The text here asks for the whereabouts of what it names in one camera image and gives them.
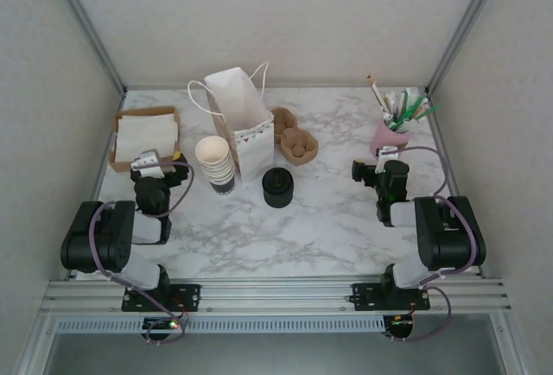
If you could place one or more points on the stack of paper cups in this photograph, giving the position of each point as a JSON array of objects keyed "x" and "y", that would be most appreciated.
[{"x": 222, "y": 185}]

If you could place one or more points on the single black cup lid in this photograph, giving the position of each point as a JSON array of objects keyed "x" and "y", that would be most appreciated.
[{"x": 276, "y": 180}]

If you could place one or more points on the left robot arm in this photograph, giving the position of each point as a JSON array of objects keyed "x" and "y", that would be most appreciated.
[{"x": 108, "y": 237}]

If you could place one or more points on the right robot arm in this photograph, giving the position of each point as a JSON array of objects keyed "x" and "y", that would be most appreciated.
[{"x": 449, "y": 237}]

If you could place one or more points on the brown cardboard tray box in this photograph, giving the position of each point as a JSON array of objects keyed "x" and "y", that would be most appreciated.
[{"x": 123, "y": 167}]

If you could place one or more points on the white paper napkins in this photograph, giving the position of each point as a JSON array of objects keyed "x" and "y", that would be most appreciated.
[{"x": 147, "y": 137}]

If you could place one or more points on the pink straw holder cup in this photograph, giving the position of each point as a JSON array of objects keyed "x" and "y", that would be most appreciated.
[{"x": 395, "y": 137}]

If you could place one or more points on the white wrapped straw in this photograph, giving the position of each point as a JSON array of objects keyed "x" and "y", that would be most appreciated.
[
  {"x": 391, "y": 100},
  {"x": 412, "y": 96}
]

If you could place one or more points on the white straw with brown tip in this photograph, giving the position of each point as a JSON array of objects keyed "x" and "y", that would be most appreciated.
[{"x": 376, "y": 90}]

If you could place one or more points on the green drinking straw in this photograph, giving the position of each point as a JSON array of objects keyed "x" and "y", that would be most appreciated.
[
  {"x": 406, "y": 98},
  {"x": 419, "y": 105},
  {"x": 432, "y": 109}
]

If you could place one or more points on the small controller circuit board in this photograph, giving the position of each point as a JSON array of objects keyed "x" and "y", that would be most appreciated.
[
  {"x": 160, "y": 325},
  {"x": 399, "y": 327}
]

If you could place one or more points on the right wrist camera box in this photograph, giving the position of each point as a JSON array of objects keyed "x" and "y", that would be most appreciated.
[{"x": 387, "y": 152}]

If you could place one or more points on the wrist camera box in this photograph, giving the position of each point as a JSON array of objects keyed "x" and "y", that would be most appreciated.
[
  {"x": 387, "y": 152},
  {"x": 147, "y": 162}
]

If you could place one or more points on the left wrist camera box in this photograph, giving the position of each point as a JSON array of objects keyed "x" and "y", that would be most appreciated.
[{"x": 147, "y": 162}]

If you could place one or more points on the aluminium side rail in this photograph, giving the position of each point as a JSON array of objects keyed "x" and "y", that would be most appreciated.
[
  {"x": 97, "y": 187},
  {"x": 441, "y": 141}
]

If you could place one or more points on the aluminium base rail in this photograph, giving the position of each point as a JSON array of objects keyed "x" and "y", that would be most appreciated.
[{"x": 276, "y": 297}]

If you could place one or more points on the aluminium frame post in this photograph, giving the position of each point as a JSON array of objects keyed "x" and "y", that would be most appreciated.
[
  {"x": 89, "y": 25},
  {"x": 464, "y": 25}
]

